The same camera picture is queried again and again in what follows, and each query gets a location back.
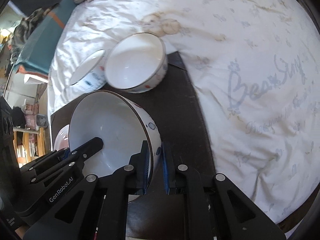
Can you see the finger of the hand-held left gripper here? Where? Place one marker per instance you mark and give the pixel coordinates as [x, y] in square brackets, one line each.
[50, 158]
[87, 147]

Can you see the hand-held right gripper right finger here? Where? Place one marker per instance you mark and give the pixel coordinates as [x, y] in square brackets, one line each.
[165, 170]

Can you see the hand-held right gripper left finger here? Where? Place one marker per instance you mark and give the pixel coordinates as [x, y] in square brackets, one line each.
[145, 165]

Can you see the medium pink strawberry plate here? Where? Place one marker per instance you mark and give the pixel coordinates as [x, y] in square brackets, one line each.
[61, 140]

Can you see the white bowl dark rim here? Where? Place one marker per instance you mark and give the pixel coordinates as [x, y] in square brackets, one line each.
[107, 125]
[135, 60]

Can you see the small fish pattern bowl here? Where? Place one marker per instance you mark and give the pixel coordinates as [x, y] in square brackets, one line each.
[87, 66]

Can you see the wooden shelf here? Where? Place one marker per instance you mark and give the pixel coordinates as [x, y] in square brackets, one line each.
[25, 142]

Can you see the grey bin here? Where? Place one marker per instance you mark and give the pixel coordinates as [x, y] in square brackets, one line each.
[41, 120]

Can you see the pink patterned box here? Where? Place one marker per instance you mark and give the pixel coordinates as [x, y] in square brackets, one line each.
[32, 110]

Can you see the black bag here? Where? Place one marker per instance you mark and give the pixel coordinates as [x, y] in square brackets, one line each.
[18, 115]

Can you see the white bedside cabinet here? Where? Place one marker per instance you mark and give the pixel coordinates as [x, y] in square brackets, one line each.
[22, 92]

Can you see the white printed bed sheet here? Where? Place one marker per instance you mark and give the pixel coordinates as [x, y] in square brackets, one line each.
[250, 80]

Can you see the camouflage clothing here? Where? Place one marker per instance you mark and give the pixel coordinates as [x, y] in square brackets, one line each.
[27, 25]

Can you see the dark hanging garment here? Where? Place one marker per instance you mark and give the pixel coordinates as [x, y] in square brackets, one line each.
[35, 0]

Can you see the teal bed frame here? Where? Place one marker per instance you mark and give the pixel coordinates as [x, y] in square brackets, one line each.
[42, 42]

